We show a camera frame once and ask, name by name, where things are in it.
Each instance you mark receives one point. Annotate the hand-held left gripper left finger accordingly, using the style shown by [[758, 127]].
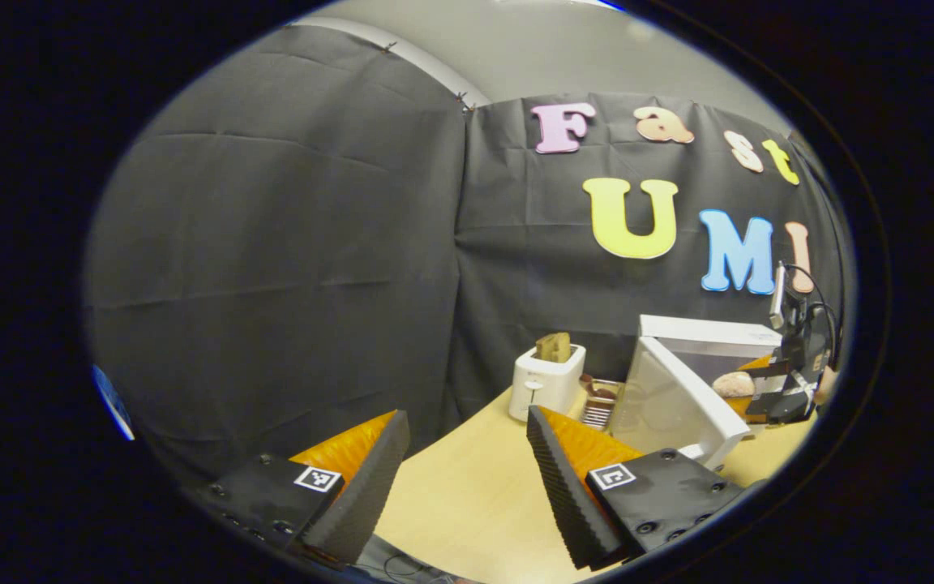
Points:
[[366, 495]]

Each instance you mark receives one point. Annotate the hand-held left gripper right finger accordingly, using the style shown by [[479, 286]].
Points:
[[564, 495]]

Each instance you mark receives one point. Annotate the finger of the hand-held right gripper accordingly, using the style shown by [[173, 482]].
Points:
[[767, 407], [767, 365]]

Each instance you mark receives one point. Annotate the beige bread bun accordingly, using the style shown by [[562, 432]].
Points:
[[733, 384]]

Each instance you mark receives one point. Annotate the white microwave oven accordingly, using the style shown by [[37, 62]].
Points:
[[678, 389]]

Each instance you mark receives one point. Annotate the white toaster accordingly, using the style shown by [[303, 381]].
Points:
[[544, 385]]

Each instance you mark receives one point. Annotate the brown wooden spoon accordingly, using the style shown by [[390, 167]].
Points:
[[597, 388]]

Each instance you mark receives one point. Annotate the brown bread slice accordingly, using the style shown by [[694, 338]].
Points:
[[553, 347]]

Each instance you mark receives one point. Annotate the black backdrop cloth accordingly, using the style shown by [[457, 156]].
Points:
[[272, 243]]

